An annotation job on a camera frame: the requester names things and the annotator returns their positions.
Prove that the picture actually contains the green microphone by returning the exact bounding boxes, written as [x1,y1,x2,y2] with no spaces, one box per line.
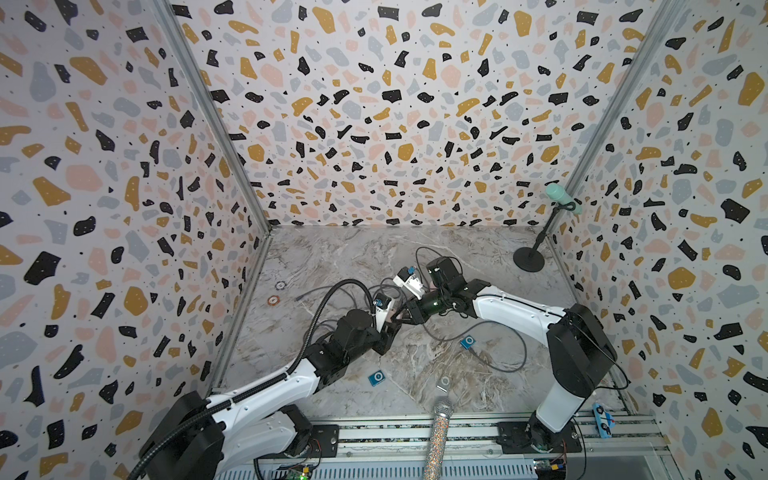
[545,183,582,215]

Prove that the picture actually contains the blue mp3 player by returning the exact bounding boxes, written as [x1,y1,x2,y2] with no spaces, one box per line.
[460,335,475,350]
[368,370,386,387]

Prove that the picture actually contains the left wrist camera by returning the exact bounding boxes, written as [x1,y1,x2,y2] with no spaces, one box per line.
[373,292,395,331]

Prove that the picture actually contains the black microphone stand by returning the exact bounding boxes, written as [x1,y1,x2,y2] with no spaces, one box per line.
[513,202,575,272]

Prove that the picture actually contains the silver mp3 player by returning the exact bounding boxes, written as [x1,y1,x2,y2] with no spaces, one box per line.
[437,376,451,391]

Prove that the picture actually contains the grey cable of yellow charger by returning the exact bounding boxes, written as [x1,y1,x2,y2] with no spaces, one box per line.
[413,245,529,374]

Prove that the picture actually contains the blue clip on rail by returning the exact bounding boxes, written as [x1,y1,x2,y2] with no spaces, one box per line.
[592,403,615,439]

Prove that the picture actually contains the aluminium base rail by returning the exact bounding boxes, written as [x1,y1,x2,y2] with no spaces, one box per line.
[213,412,681,479]

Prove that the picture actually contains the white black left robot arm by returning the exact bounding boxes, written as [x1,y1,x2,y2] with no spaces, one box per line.
[128,279,401,479]

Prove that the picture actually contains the glitter silver microphone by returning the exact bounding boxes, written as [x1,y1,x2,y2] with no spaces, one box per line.
[422,397,453,480]

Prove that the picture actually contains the grey cable of pink charger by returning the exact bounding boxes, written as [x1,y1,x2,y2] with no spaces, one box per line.
[293,278,403,337]

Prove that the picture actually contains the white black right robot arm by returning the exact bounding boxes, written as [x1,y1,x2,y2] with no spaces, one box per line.
[393,257,617,453]

